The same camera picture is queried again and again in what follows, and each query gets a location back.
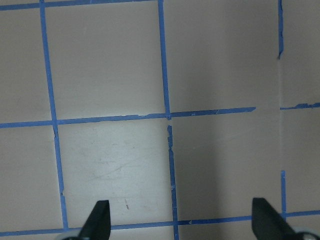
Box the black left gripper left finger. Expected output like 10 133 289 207
76 200 111 240

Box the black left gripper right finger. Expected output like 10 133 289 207
251 197 299 240

